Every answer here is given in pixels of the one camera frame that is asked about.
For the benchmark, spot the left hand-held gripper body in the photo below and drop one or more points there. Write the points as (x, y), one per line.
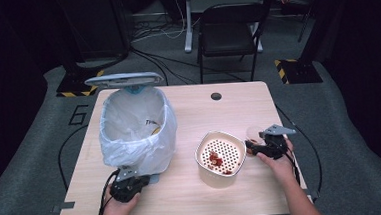
(126, 190)

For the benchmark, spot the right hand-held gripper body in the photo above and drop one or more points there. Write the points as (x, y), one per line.
(276, 147)

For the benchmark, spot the white plastic bin liner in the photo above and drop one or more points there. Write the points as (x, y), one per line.
(148, 153)

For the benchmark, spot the white perforated strainer bowl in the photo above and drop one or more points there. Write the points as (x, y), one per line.
(216, 181)

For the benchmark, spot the clear packet with yellow face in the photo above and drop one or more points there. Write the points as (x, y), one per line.
(154, 126)

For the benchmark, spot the blue-grey pedal trash bin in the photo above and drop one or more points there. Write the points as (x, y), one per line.
(123, 80)

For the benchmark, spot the person's right hand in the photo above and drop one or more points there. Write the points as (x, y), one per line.
(282, 168)

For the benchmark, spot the person's left hand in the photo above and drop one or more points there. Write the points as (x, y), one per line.
(116, 212)

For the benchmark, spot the red food scraps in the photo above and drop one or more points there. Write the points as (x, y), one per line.
(215, 159)

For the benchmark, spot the hazard-striped stand base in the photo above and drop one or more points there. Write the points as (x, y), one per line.
(298, 72)
(74, 89)

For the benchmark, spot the black folding chair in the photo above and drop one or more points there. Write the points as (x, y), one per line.
(229, 35)

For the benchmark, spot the grey table bracket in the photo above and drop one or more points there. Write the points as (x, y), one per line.
(64, 206)
(314, 195)

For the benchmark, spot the white desk frame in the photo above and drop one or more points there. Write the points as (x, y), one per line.
(187, 27)

